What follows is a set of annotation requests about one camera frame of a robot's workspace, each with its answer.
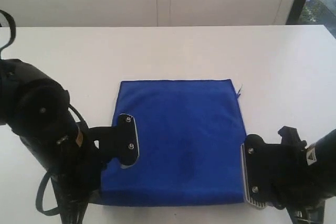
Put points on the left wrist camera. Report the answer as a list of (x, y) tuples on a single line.
[(117, 142)]

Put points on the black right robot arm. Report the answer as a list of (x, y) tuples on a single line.
[(331, 164)]

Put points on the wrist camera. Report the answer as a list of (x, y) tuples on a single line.
[(263, 165), (117, 142)]

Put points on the blue towel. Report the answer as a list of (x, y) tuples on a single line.
[(190, 133)]

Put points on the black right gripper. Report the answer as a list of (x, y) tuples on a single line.
[(305, 194)]

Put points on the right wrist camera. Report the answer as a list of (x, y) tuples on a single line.
[(263, 165)]

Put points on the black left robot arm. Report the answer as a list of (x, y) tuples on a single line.
[(38, 110)]

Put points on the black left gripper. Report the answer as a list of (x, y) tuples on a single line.
[(78, 179)]

